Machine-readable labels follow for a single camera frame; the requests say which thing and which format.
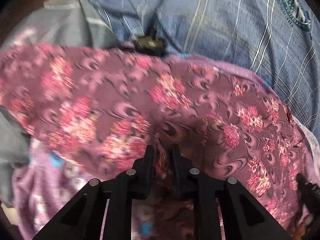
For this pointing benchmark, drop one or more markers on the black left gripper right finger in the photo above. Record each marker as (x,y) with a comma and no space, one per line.
(223,209)

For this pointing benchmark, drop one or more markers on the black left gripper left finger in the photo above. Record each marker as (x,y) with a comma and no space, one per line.
(103,209)

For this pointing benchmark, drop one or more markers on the maroon floral patterned garment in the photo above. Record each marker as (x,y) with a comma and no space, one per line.
(160,109)

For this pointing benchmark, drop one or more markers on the purple floral bed sheet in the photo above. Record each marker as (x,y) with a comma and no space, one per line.
(45,192)

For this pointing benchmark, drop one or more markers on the blue plaid quilt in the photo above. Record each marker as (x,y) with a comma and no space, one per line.
(276,39)

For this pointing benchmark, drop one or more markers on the small black clip object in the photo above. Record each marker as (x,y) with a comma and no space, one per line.
(150,44)

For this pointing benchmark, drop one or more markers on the grey star patterned pillow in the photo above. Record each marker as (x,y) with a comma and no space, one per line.
(38,38)

